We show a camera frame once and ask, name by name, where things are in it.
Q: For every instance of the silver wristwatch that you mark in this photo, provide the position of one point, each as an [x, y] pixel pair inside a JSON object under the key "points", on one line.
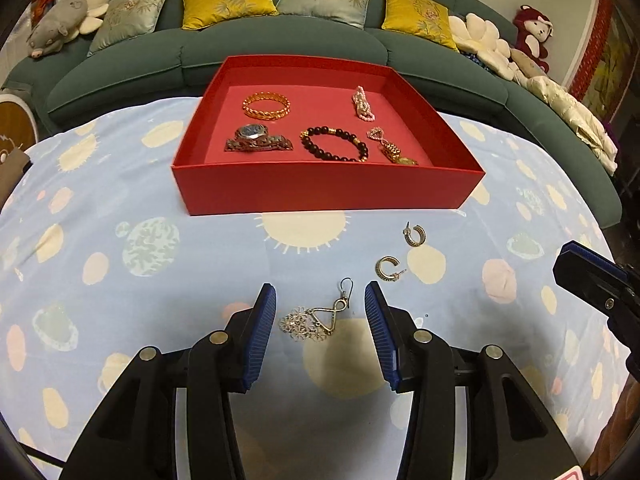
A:
{"points": [[252, 132]]}

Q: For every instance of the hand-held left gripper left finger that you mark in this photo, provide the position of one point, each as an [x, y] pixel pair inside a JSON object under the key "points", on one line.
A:
{"points": [[260, 340]]}

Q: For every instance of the silver flower dangle earring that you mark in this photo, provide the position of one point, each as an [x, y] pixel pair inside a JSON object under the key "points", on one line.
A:
{"points": [[376, 135], [300, 325]]}

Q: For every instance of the red gold wall hanging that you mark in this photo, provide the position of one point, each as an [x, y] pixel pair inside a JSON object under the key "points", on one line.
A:
{"points": [[607, 55]]}

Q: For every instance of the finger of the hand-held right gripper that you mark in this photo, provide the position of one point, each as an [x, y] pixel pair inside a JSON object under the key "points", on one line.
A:
{"points": [[590, 280]]}

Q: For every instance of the grey pig plush toy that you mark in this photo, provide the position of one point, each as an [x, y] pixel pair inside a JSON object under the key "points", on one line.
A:
{"points": [[52, 27]]}

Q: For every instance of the red monkey plush toy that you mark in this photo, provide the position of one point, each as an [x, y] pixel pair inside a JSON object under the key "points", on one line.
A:
{"points": [[535, 35]]}

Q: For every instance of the red cardboard box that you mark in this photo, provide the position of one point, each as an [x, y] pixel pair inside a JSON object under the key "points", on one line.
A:
{"points": [[325, 190]]}

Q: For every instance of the blue planet print tablecloth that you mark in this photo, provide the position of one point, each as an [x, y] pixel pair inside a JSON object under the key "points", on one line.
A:
{"points": [[150, 310]]}

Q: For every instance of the green sofa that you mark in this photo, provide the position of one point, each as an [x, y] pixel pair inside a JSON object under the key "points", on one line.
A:
{"points": [[280, 47]]}

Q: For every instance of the gold wristwatch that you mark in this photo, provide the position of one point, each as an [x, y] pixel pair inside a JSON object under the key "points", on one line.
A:
{"points": [[392, 151]]}

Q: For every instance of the silver hoop earring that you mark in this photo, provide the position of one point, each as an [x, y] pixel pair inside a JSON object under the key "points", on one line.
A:
{"points": [[381, 267], [420, 240]]}

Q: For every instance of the white flower cushion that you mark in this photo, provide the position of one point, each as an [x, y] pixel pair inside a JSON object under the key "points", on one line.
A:
{"points": [[480, 42]]}

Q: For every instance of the white machine with wooden disc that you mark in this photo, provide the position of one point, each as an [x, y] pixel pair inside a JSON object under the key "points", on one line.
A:
{"points": [[15, 120]]}

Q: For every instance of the cream folded blanket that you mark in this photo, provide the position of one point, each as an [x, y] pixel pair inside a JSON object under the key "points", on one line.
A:
{"points": [[575, 115]]}

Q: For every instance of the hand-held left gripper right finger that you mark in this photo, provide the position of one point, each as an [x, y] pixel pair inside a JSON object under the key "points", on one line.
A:
{"points": [[380, 340]]}

